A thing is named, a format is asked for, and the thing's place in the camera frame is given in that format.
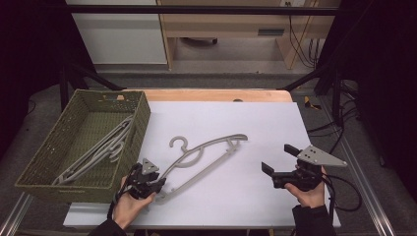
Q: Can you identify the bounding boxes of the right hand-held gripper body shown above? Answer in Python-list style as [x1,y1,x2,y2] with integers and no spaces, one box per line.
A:
[271,145,348,192]

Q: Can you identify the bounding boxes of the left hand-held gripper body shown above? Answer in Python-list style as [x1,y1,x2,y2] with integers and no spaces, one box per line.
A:
[126,157,160,200]

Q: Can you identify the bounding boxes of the grey plastic hanger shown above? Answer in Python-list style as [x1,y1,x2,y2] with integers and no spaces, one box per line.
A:
[57,122,134,185]
[60,131,129,186]
[155,133,249,205]
[52,114,136,185]

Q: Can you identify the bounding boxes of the green woven basket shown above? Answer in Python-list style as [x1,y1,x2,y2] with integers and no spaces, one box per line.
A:
[14,88,151,205]

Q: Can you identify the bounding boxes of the person's left hand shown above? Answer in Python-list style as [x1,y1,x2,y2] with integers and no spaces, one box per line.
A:
[112,176,157,230]

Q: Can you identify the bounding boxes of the person's right hand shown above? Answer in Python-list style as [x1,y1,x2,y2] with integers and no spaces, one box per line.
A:
[284,166,328,209]

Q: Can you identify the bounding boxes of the yellow and black tool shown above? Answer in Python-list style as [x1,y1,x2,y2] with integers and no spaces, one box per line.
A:
[303,95,323,111]

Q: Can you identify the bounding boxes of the black metal stand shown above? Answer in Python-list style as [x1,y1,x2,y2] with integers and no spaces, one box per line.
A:
[280,63,343,127]
[59,60,126,111]

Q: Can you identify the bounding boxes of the wooden desk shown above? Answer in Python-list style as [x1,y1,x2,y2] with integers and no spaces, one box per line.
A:
[156,0,342,71]

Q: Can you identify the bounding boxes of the white cabinet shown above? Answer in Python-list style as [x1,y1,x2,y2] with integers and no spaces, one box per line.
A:
[65,0,168,65]

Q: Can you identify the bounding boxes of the black floor cables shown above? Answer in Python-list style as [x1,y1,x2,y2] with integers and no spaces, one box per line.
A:
[307,80,362,155]

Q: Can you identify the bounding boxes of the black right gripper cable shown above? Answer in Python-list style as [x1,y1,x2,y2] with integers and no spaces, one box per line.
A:
[323,173,363,227]

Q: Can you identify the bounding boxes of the aluminium rail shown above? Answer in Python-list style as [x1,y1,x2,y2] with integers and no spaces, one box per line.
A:
[0,192,34,236]
[319,96,398,236]

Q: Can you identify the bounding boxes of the black hanging cables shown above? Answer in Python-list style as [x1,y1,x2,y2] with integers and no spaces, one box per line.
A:
[285,1,327,70]

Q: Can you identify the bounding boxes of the black metal frame bar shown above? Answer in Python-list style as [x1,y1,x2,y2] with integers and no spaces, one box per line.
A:
[65,4,342,16]

